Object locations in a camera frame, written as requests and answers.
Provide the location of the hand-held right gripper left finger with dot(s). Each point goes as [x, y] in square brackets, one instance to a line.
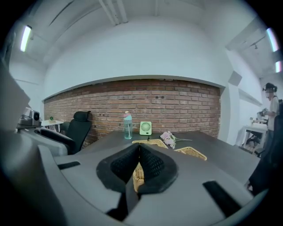
[84, 187]

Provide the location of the teal water bottle pink lid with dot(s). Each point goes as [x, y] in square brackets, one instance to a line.
[128, 128]

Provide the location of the green desk fan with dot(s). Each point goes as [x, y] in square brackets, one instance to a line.
[146, 128]

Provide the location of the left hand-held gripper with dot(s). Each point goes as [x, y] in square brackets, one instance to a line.
[28, 119]

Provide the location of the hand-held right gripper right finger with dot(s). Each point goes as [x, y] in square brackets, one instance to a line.
[194, 183]

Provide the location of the white desk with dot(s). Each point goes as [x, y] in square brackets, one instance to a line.
[254, 130]

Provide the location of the wicker tissue box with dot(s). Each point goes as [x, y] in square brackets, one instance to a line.
[190, 152]

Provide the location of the black mesh office chair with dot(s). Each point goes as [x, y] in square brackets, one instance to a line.
[269, 165]

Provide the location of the white side table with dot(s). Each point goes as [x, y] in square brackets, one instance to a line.
[52, 122]

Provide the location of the ceiling light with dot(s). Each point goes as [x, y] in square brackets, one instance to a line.
[272, 39]
[278, 66]
[26, 38]

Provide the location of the pink artificial flower sprig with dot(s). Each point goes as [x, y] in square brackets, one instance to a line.
[169, 139]

